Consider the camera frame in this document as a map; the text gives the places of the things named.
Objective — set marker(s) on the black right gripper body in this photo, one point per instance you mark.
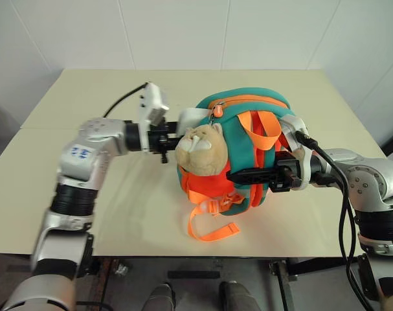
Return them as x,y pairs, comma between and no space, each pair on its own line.
284,176

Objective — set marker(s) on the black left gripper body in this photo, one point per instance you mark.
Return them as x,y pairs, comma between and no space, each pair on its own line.
158,139

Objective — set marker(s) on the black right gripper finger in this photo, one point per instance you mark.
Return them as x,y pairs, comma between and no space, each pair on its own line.
251,176

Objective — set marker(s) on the orange and teal backpack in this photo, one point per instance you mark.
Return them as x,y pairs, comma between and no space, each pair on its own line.
244,129

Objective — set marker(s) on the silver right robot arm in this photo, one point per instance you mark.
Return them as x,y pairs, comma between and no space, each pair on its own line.
364,181

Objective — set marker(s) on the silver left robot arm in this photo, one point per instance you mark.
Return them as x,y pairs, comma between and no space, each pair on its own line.
86,152

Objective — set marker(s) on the beige plush cat toy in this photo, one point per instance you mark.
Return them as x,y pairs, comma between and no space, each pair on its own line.
199,152

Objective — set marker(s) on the black bar under table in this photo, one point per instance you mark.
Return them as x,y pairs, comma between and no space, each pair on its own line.
193,274

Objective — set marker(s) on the dark grey rounded shape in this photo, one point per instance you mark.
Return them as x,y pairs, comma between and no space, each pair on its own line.
160,296
235,296

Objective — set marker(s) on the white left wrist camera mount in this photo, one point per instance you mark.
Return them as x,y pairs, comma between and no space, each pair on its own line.
152,100

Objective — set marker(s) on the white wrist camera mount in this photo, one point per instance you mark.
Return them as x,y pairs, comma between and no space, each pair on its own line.
152,100
295,128

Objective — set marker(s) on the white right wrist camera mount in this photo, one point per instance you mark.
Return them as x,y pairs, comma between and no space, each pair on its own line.
295,128

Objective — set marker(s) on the black table leg frame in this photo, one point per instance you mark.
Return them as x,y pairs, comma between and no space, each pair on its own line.
283,282

